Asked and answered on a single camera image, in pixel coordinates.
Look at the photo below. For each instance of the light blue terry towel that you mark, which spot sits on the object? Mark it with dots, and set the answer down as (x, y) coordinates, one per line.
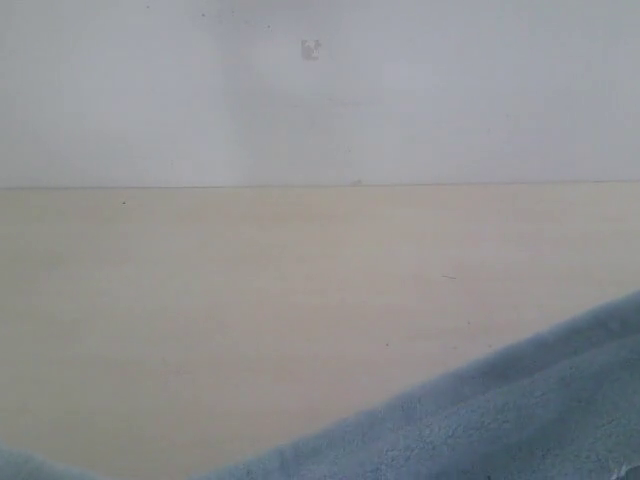
(560, 404)

